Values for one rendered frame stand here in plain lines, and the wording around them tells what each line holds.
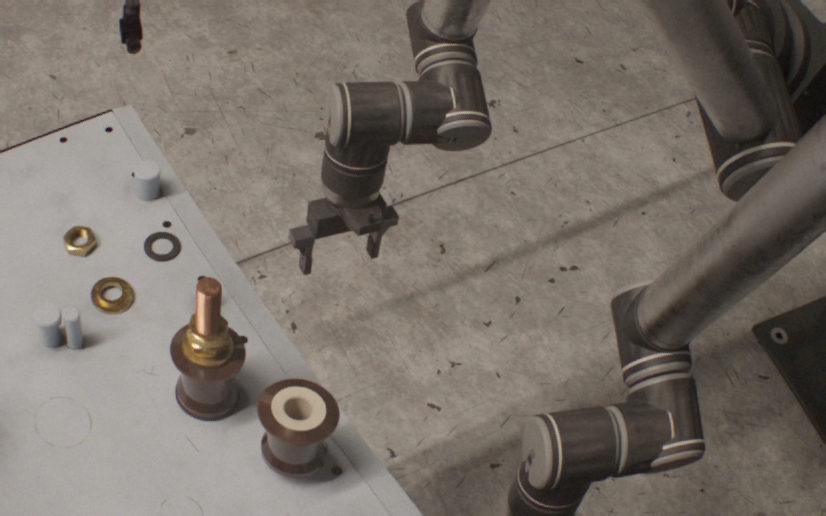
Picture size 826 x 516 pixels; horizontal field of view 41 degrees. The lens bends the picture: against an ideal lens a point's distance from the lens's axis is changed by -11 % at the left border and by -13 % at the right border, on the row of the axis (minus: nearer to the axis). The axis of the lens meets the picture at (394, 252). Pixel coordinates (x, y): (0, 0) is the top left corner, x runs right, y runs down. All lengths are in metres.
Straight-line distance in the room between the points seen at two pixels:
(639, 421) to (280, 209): 2.20
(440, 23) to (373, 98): 0.18
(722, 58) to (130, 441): 1.02
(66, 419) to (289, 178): 2.36
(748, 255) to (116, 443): 0.80
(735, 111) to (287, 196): 2.02
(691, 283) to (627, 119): 2.80
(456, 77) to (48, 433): 0.97
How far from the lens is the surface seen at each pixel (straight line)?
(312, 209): 2.16
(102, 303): 1.62
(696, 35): 1.71
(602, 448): 1.62
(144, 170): 1.74
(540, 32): 4.60
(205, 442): 1.49
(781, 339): 3.77
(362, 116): 1.98
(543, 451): 1.60
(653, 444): 1.65
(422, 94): 2.02
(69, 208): 1.75
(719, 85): 1.88
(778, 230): 1.36
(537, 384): 3.38
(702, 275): 1.51
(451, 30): 2.05
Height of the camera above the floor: 2.60
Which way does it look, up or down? 46 degrees down
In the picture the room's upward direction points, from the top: 11 degrees clockwise
